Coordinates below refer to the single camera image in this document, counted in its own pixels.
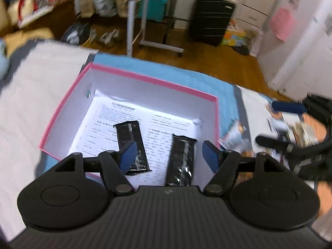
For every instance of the white tissue pack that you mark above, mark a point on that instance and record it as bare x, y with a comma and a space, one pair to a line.
256, 42

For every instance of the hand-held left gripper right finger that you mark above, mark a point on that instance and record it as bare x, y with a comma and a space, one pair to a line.
210, 157

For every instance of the pink cardboard box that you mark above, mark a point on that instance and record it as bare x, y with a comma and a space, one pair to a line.
145, 93

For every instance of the yellow blanket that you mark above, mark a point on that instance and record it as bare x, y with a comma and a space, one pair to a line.
26, 39

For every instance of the black suitcase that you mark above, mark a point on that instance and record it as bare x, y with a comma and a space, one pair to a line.
211, 18

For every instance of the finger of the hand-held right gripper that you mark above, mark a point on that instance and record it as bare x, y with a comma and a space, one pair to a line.
272, 142
288, 107

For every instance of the black snack packet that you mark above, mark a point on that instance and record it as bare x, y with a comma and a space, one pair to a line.
128, 134
181, 160

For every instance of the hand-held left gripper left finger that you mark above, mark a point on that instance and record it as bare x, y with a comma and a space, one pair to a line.
129, 155

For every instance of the white rolling table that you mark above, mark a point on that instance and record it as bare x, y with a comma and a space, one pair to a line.
131, 18

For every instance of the black bag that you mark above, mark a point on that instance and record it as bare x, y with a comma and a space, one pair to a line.
76, 32

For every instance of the blue striped bedsheet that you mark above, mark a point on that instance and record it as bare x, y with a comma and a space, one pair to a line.
39, 96

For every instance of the teal chair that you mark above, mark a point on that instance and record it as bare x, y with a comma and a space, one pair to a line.
155, 7

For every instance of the printed paper sheet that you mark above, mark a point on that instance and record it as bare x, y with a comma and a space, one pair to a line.
103, 119

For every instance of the white printed bag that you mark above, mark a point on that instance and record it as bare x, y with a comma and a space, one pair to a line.
105, 4

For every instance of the black slipper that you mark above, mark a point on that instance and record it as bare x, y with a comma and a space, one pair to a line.
241, 49

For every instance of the white drawer cabinet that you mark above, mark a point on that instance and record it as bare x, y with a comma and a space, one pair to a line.
255, 10

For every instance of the white orange snack packet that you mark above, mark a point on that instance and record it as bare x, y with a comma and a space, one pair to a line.
233, 134

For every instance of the red white tote bag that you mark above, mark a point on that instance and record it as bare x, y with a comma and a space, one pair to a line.
33, 7

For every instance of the pile of assorted snack packets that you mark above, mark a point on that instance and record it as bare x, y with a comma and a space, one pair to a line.
298, 132

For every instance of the light blue cloth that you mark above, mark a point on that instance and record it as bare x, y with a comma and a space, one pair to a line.
4, 59

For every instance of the grey shoes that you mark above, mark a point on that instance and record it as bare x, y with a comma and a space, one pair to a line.
109, 37

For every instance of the brown paper bag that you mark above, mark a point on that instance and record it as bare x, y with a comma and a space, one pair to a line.
87, 2

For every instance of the colourful cardboard box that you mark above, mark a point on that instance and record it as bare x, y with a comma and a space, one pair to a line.
234, 36

